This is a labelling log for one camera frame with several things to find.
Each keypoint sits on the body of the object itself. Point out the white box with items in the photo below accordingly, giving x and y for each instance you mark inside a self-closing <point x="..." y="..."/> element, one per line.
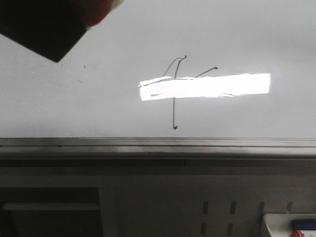
<point x="279" y="225"/>

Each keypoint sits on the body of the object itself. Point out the red magnet taped to marker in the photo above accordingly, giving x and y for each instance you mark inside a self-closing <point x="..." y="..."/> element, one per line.
<point x="97" y="10"/>

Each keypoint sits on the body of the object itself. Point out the blue object in box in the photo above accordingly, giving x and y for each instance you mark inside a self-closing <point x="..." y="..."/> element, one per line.
<point x="304" y="224"/>

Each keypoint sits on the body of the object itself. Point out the white whiteboard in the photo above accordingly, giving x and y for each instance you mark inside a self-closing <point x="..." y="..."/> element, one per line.
<point x="93" y="91"/>

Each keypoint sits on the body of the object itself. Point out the white slotted panel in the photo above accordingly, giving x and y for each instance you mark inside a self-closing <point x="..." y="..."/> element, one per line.
<point x="200" y="206"/>

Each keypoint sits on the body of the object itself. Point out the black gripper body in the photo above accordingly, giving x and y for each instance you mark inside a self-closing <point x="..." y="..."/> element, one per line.
<point x="50" y="28"/>

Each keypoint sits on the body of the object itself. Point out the red object in box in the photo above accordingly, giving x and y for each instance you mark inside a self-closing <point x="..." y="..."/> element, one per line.
<point x="297" y="233"/>

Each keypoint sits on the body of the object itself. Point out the aluminium whiteboard frame rail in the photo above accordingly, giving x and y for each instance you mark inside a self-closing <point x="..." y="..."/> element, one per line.
<point x="156" y="152"/>

